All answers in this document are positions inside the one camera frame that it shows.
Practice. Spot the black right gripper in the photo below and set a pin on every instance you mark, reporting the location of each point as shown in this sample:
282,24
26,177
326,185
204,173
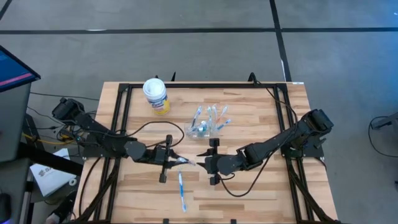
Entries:
224,165

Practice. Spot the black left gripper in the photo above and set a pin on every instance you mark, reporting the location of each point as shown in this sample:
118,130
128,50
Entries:
143,152

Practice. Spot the teal mouthwash bottle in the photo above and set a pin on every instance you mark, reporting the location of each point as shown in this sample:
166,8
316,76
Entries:
201,128
204,123

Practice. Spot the purple toothbrush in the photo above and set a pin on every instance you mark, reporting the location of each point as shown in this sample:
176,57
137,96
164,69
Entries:
196,116

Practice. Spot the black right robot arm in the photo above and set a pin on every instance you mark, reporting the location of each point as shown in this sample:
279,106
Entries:
280,140

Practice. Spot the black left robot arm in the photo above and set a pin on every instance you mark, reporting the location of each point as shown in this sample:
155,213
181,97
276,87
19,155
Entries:
93,133

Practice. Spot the clear acrylic organizer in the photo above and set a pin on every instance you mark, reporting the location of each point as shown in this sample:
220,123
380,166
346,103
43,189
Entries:
202,133

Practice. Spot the Lysol wipes canister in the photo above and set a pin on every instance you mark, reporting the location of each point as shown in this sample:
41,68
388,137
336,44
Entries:
154,93

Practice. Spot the white tape roll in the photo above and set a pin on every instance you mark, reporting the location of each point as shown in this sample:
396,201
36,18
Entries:
73,181

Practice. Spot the white printed booklet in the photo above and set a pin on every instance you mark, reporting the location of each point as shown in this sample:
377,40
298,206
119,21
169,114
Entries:
49,174

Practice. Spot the grey desk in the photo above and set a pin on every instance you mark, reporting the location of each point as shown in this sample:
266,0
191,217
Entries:
12,124

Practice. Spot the black computer mouse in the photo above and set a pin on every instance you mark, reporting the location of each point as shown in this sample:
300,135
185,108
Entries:
4,208

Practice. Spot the monitor with blue screen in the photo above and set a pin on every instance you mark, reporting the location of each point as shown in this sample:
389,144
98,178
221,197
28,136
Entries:
12,68

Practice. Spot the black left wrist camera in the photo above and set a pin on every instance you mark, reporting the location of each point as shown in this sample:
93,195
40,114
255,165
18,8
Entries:
160,154

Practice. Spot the black aluminium table frame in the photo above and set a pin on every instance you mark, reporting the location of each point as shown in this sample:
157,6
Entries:
202,85

